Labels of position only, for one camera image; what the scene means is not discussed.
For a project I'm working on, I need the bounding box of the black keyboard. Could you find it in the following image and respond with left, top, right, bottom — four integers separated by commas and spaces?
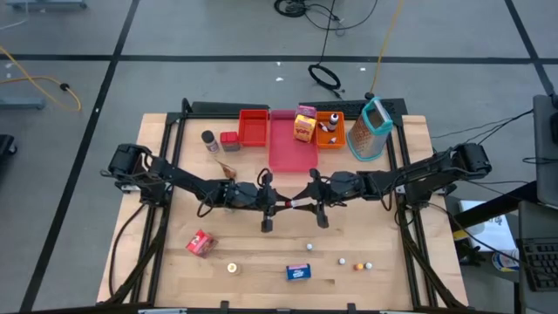
516, 237, 558, 293

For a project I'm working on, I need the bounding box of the round printed sticker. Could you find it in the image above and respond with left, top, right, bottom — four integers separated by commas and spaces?
491, 249, 522, 274

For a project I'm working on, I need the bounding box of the black coiled cable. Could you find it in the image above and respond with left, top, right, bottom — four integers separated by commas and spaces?
307, 63, 345, 100

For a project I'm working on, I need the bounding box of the black desk beam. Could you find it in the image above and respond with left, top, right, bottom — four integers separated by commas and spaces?
453, 181, 540, 232

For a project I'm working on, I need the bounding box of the black cable bundle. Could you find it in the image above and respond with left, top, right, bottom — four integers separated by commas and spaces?
273, 0, 380, 37

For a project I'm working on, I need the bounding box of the black caster wheel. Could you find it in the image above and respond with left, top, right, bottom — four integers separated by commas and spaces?
0, 133, 18, 157

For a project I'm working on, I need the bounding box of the brown snack packet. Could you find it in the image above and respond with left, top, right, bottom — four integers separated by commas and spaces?
214, 159, 238, 180

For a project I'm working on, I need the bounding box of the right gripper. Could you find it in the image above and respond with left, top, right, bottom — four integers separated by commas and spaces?
292, 167, 365, 230

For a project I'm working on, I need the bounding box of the black aluminium table frame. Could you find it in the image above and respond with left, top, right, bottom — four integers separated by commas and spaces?
98, 98, 470, 314

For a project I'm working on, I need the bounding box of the blue Frosted Flakes cereal box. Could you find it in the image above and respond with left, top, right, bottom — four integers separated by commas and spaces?
285, 263, 313, 282

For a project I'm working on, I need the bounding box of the red Froot Loops cereal box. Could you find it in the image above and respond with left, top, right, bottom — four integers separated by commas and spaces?
185, 229, 219, 259

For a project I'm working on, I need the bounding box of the black-lidded spice jar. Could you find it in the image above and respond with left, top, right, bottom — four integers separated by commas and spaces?
201, 129, 221, 154

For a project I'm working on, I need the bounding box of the grey laptop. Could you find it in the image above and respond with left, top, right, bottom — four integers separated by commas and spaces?
532, 93, 558, 210

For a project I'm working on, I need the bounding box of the yellow hanging cable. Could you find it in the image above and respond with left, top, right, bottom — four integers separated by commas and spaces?
369, 0, 405, 95

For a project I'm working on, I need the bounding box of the pink plastic bin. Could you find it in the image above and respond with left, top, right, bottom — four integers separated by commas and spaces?
268, 109, 319, 174

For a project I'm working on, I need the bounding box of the yellow floor cable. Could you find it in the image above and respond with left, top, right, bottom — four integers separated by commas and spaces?
0, 45, 83, 113

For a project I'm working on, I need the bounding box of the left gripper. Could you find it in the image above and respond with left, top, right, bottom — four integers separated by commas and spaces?
220, 167, 292, 234

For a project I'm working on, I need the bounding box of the yellow Corn Pops cereal box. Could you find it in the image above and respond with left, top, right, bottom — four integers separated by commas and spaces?
292, 113, 318, 144

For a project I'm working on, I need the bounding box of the red-lidded spice tin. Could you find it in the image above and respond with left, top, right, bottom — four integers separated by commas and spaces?
219, 131, 242, 153

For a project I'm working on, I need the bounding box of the teal-trimmed metal box grater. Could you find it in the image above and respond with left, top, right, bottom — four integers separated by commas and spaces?
346, 96, 395, 162

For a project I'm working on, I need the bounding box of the orange plastic basket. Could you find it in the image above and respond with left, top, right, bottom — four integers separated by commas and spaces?
315, 111, 347, 150

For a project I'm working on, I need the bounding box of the red plastic basket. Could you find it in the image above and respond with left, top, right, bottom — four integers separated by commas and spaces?
237, 108, 270, 147

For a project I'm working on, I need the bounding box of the white paper sheet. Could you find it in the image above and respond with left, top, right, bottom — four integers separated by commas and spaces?
457, 199, 518, 253

